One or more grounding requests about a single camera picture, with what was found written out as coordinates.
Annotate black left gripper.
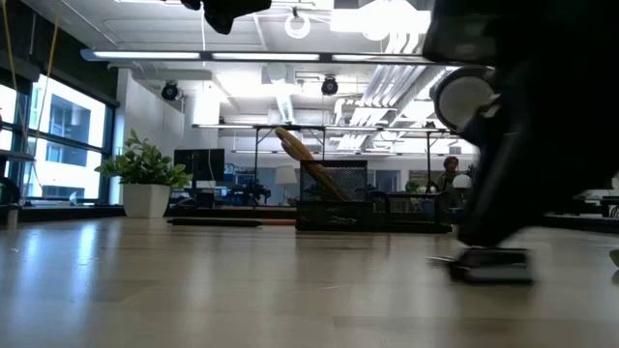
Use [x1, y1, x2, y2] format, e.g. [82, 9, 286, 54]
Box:
[181, 0, 273, 37]

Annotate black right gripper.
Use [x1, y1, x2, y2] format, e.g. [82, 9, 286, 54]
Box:
[457, 62, 619, 247]

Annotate black binder clip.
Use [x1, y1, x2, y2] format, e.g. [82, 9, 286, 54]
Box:
[427, 247, 536, 285]

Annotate yellow handled scissors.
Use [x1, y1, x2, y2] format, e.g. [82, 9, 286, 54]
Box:
[274, 127, 350, 203]

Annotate black mesh desk organizer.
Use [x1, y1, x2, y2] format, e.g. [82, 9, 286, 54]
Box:
[295, 159, 454, 234]

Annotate person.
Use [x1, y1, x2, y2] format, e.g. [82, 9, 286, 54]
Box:
[434, 155, 478, 209]

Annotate long ceiling light bar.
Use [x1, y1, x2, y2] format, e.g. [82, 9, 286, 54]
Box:
[80, 47, 436, 65]

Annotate black desk lamp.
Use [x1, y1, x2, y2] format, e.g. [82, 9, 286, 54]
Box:
[433, 65, 502, 134]

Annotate black monitor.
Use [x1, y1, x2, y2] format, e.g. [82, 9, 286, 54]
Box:
[173, 148, 226, 183]

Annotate white shade table lamp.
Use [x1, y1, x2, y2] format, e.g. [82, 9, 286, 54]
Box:
[274, 165, 299, 204]

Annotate green potted plant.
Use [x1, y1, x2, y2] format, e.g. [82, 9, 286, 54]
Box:
[95, 128, 193, 218]

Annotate large window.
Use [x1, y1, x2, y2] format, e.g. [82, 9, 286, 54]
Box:
[0, 72, 120, 207]

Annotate black pen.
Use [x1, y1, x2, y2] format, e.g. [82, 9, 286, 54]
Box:
[166, 217, 265, 228]

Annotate black background rig frame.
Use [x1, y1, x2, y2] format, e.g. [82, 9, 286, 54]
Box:
[192, 123, 458, 194]

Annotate black cable loop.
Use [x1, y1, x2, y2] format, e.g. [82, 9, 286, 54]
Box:
[0, 176, 23, 205]

